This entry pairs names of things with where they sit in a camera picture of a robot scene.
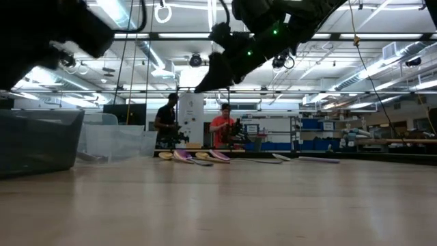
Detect clear plastic bin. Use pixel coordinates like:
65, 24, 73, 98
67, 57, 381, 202
79, 124, 158, 163
75, 113, 146, 164

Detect person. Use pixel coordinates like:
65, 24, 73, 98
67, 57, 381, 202
208, 102, 240, 150
153, 92, 182, 150

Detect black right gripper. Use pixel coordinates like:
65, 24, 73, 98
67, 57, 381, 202
195, 23, 264, 94

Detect silver air duct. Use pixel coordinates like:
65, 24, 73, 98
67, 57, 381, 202
333, 40, 437, 92

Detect silver spoon lilac handle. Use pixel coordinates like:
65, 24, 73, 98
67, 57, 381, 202
271, 152, 341, 165
76, 151, 110, 163

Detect black ceiling spotlight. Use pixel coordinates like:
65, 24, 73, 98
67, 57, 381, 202
57, 51, 78, 68

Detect yellow hanging cable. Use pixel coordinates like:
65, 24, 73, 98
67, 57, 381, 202
348, 0, 408, 146

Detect black hanging camera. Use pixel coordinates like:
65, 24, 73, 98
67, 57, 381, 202
188, 52, 203, 68
271, 51, 296, 70

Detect black overhead frame beam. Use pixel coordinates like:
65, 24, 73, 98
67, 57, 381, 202
112, 31, 437, 42

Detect black stand frame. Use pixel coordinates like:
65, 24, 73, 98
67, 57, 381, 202
175, 85, 231, 150

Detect white cabinet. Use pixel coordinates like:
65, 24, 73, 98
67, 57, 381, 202
178, 92, 205, 147

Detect wooden workbench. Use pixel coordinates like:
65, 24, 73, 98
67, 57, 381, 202
354, 137, 437, 145

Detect black aluminium table frame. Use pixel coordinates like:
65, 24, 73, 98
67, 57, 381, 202
153, 148, 437, 167

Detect blue storage shelf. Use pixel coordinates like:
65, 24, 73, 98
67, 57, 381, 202
299, 117, 343, 152

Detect dark smoked plastic bin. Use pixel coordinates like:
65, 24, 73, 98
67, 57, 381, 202
0, 108, 85, 180

